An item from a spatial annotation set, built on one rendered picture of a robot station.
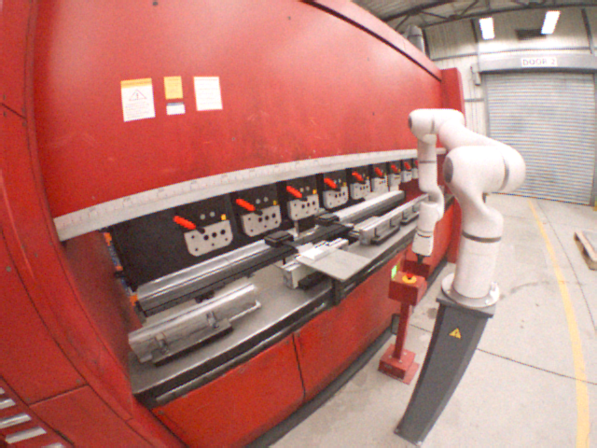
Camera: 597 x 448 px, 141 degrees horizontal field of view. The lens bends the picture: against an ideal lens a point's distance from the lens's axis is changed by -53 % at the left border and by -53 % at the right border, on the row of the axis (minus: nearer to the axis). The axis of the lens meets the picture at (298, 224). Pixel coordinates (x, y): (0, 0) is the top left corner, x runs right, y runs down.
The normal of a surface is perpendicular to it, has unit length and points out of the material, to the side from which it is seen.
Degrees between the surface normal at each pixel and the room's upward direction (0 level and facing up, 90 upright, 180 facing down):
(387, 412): 0
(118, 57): 90
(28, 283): 90
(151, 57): 90
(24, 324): 90
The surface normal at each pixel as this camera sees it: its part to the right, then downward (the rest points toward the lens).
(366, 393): -0.12, -0.95
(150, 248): 0.64, 0.16
